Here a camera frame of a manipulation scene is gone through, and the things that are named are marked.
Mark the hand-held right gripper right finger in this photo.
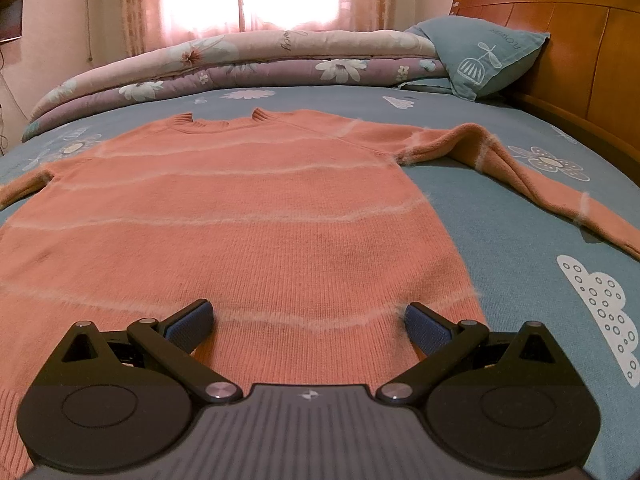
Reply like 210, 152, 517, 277
376, 301, 571, 403

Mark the pink striped curtain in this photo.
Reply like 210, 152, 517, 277
119, 0, 393, 58

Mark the wall television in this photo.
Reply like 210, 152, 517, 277
0, 0, 26, 43

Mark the orange striped sweater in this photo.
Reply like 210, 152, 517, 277
0, 108, 640, 480

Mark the blue printed pillow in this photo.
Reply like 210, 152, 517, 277
404, 16, 551, 103

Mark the folded floral quilt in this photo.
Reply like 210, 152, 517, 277
21, 29, 446, 142

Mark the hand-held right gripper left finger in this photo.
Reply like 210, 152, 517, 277
47, 299, 246, 403

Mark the wooden headboard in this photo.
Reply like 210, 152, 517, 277
450, 0, 640, 186

